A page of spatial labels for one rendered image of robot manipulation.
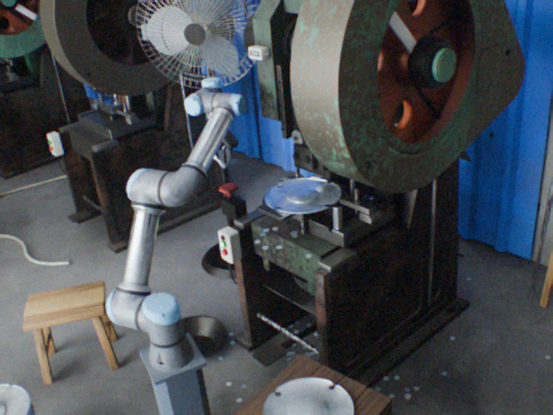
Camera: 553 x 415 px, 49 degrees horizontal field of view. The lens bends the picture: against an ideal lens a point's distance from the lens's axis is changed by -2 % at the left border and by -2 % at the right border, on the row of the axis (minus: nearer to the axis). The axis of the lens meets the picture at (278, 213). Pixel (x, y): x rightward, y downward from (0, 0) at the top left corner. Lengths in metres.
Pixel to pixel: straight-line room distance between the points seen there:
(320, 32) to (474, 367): 1.63
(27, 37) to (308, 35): 3.46
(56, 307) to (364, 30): 1.78
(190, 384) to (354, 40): 1.24
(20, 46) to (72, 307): 2.61
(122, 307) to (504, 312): 1.78
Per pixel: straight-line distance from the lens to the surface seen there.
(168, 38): 2.90
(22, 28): 4.99
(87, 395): 2.81
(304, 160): 2.25
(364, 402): 2.07
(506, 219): 3.36
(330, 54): 1.63
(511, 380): 2.71
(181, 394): 2.18
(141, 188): 2.08
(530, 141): 3.16
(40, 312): 2.79
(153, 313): 2.00
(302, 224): 2.32
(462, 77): 2.21
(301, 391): 2.11
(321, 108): 1.69
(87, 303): 2.76
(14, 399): 2.43
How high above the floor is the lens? 1.83
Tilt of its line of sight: 28 degrees down
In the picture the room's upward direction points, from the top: 5 degrees counter-clockwise
